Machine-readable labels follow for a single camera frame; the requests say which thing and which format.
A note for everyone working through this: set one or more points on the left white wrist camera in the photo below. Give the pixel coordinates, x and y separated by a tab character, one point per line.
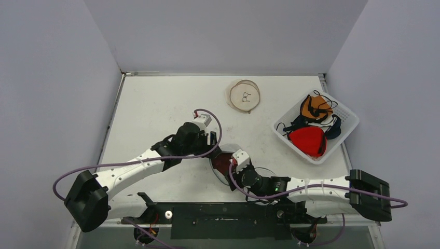
202	121

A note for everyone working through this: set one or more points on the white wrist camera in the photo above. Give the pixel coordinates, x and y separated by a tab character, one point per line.
240	160
202	121

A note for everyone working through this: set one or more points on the white plastic basket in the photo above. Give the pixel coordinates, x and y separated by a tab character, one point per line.
316	106

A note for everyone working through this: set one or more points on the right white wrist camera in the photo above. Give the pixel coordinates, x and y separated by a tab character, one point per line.
240	160

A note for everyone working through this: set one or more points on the blue-trim mesh laundry bag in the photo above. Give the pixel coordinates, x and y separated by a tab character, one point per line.
223	178

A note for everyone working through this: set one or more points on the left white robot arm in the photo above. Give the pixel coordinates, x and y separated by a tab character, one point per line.
90	199

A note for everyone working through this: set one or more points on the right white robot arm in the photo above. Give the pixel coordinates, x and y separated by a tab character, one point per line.
356	193

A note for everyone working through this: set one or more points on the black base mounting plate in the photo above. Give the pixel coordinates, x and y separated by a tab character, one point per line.
232	220

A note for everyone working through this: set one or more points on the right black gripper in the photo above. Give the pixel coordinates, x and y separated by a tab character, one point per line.
234	175

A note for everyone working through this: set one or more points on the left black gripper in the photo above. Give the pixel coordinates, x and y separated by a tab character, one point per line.
204	137

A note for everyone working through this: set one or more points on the maroon satin bra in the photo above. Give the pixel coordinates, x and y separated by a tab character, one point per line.
221	163

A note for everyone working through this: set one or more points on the navy blue bra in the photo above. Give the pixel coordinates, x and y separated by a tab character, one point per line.
330	126

